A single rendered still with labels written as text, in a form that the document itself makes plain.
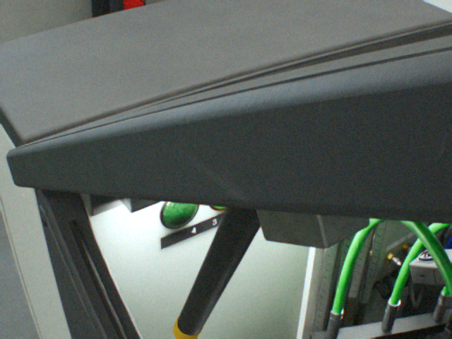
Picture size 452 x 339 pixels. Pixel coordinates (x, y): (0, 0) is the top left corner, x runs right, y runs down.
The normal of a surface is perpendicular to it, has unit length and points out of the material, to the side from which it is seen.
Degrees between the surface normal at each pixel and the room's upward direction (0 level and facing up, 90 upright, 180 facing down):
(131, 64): 0
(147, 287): 90
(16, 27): 90
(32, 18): 90
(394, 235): 90
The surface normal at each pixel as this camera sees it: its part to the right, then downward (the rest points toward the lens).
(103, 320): 0.39, -0.29
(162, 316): 0.56, 0.47
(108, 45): 0.00, -0.83
